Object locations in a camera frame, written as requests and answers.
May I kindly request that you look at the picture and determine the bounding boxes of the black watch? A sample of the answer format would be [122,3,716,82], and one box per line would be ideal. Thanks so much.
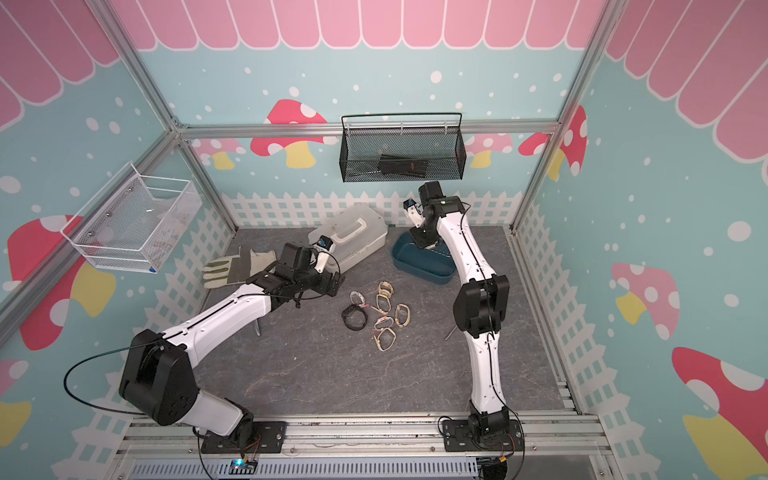
[341,304,369,332]

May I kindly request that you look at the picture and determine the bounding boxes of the grey pink strap watch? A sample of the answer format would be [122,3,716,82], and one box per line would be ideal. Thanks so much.
[349,291,368,308]

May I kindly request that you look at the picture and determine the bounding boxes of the white orange watch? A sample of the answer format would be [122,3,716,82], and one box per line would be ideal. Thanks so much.
[374,316,394,331]

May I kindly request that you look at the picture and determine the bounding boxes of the beige watch lowest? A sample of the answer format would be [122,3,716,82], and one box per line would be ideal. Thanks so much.
[373,327,397,352]

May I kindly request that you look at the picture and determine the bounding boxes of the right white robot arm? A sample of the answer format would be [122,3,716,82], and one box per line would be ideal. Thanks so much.
[403,181,511,443]

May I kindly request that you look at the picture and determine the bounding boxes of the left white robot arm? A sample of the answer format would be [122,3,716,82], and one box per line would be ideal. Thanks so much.
[119,236,343,448]

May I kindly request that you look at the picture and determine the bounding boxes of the dark teal storage bin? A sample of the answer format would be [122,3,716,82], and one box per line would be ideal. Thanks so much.
[391,232,457,285]

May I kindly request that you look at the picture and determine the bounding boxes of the white translucent lidded toolbox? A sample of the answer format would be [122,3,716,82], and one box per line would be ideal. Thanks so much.
[308,204,388,273]

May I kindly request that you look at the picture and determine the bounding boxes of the grey work glove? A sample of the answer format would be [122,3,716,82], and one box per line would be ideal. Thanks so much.
[202,247,276,290]

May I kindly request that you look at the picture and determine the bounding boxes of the black item in basket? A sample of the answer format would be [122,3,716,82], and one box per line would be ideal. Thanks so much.
[377,154,428,178]

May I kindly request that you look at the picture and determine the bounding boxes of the small green circuit board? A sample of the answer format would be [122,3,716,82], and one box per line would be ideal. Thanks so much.
[228,459,258,476]

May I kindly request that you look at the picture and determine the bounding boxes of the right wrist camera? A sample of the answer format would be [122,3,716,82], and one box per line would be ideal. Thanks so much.
[403,198,423,227]

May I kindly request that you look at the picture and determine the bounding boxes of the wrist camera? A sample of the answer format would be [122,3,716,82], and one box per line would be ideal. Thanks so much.
[314,235,334,273]
[403,198,423,227]

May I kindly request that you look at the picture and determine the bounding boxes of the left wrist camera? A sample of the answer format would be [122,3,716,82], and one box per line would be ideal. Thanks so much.
[314,235,334,273]

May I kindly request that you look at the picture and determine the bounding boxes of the black mesh wall basket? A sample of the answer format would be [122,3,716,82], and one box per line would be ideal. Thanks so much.
[339,112,467,183]

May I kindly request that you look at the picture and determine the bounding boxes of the yellow handled screwdriver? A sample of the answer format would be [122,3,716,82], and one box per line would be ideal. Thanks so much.
[443,325,458,341]

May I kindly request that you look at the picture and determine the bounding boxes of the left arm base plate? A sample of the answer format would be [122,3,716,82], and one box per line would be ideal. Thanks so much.
[201,421,288,455]

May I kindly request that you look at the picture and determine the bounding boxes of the white wire wall basket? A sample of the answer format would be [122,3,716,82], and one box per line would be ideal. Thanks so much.
[60,163,203,274]

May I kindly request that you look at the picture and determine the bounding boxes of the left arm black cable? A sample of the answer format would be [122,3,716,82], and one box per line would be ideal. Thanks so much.
[63,341,157,416]

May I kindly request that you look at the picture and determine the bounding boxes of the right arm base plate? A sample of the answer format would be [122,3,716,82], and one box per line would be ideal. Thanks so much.
[437,416,525,454]

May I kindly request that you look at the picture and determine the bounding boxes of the grey cable duct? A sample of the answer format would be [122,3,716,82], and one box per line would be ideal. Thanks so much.
[127,457,480,479]

